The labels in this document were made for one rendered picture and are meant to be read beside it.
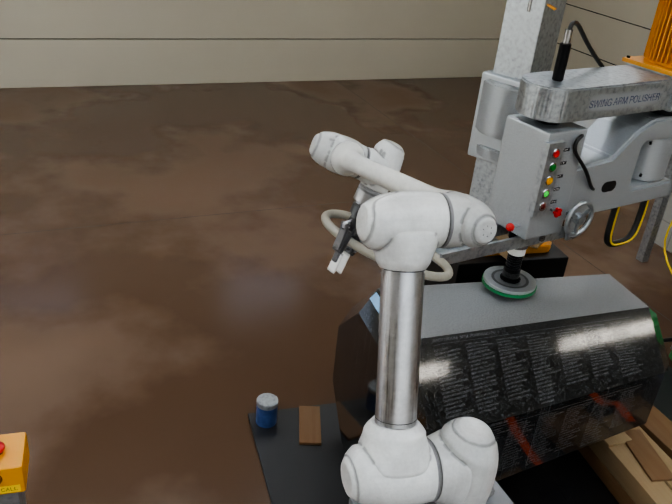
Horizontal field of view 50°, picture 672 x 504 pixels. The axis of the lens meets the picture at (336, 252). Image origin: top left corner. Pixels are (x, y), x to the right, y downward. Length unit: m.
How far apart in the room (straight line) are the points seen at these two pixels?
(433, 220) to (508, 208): 1.20
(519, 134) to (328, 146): 0.87
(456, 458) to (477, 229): 0.56
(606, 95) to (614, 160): 0.32
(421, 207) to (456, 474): 0.65
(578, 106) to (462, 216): 1.11
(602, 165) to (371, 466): 1.65
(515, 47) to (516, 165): 0.83
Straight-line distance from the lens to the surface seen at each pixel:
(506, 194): 2.82
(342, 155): 2.09
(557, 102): 2.64
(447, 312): 2.82
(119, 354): 3.96
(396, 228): 1.60
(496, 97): 3.43
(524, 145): 2.73
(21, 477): 1.88
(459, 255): 2.65
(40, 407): 3.70
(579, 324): 3.00
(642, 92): 2.96
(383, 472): 1.75
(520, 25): 3.43
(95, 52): 8.26
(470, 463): 1.83
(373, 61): 9.22
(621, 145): 3.03
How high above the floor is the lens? 2.35
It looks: 28 degrees down
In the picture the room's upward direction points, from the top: 6 degrees clockwise
